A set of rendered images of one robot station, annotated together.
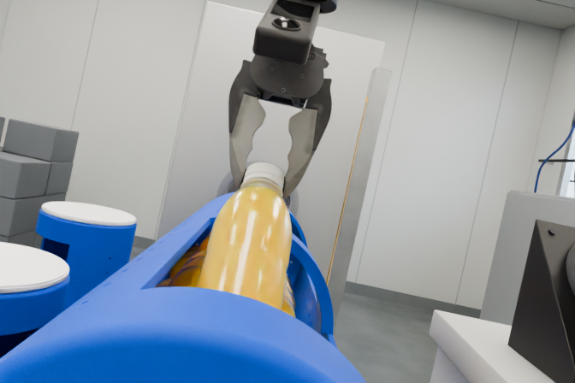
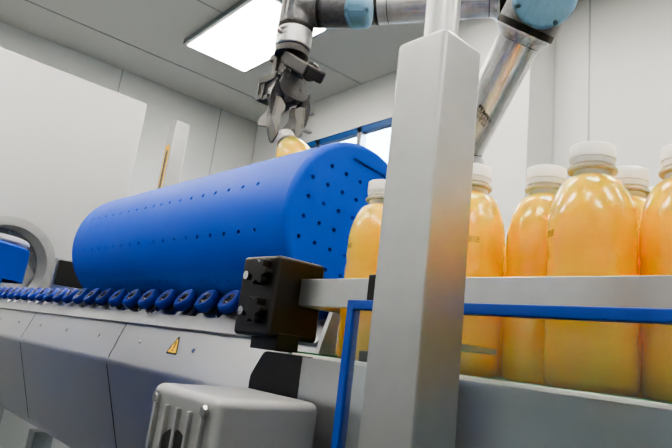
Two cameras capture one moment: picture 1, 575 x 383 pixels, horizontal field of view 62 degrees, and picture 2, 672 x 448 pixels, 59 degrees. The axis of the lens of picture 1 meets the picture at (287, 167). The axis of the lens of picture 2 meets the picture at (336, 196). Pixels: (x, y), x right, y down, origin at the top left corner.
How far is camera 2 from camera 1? 0.87 m
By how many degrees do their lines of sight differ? 41
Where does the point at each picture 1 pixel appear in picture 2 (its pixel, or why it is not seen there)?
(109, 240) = not seen: outside the picture
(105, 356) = (345, 149)
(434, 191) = not seen: hidden behind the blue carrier
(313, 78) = (304, 93)
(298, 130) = (298, 116)
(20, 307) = (22, 258)
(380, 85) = (180, 135)
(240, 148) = (275, 121)
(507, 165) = not seen: hidden behind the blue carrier
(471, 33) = (178, 115)
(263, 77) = (285, 88)
